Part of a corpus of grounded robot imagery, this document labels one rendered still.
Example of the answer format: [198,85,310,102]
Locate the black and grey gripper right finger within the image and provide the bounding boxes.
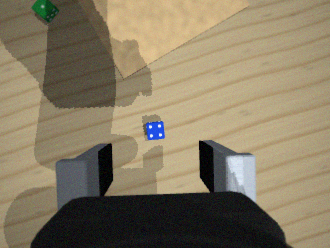
[199,140,256,203]

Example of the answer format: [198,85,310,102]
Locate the tan mat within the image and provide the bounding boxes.
[78,0,250,79]

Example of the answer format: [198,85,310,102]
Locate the green die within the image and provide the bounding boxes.
[31,0,59,23]

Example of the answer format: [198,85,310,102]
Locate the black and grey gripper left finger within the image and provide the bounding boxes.
[55,143,113,211]

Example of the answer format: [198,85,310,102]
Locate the blue die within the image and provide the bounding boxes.
[146,121,165,140]

